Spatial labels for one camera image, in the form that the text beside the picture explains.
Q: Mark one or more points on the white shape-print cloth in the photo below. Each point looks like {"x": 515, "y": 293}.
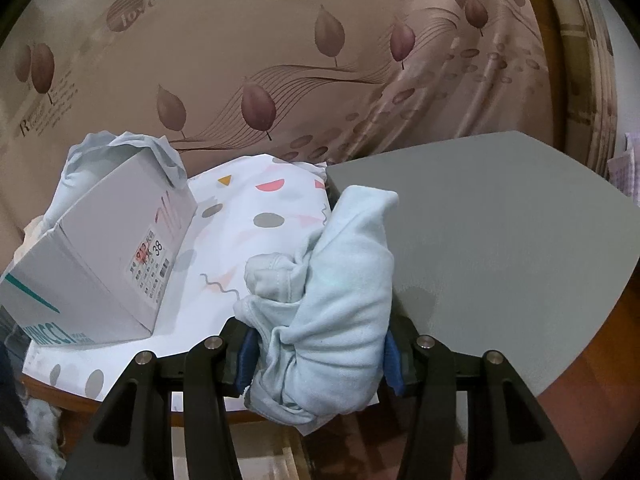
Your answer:
{"x": 235, "y": 230}

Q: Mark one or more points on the grey board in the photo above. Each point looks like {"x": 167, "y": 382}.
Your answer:
{"x": 500, "y": 235}

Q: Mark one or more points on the beige striped cloth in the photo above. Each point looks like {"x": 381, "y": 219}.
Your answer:
{"x": 585, "y": 60}

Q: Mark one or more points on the white cardboard box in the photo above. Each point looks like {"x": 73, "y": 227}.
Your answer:
{"x": 90, "y": 260}

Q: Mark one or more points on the wooden nightstand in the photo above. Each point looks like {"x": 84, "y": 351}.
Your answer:
{"x": 60, "y": 391}

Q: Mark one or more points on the beige underwear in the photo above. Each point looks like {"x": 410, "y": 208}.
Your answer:
{"x": 32, "y": 232}

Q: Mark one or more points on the wooden drawer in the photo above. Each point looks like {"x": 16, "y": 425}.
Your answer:
{"x": 280, "y": 455}

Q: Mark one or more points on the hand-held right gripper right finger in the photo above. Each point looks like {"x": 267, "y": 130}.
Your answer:
{"x": 392, "y": 360}

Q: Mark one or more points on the light blue underwear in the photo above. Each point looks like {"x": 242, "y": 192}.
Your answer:
{"x": 330, "y": 310}
{"x": 75, "y": 180}

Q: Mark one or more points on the pale pink cloth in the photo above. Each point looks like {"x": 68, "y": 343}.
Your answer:
{"x": 625, "y": 170}

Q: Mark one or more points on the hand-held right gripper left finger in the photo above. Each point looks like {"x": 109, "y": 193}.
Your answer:
{"x": 245, "y": 360}

